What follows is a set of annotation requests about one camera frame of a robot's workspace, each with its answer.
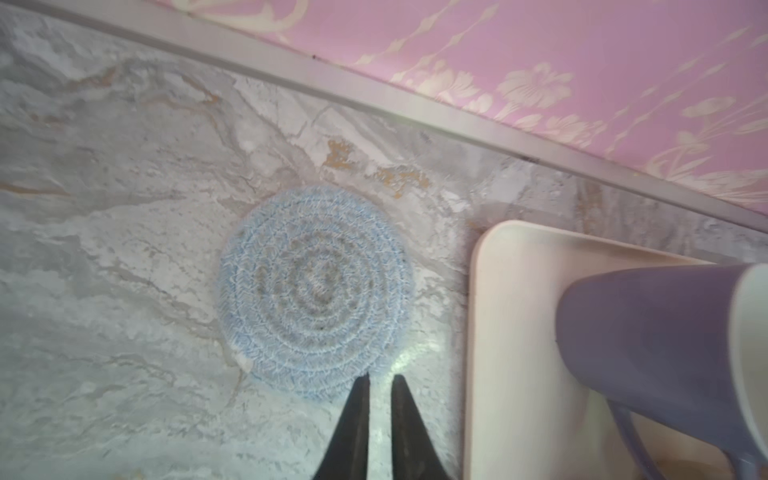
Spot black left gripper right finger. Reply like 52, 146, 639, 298
391, 374, 449, 480

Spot purple ceramic mug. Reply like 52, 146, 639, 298
555, 264, 767, 479

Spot blue woven round coaster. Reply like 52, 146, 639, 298
214, 185, 414, 401

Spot cream rectangular tray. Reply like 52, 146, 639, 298
463, 219, 745, 480

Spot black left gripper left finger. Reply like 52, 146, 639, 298
313, 374, 370, 480

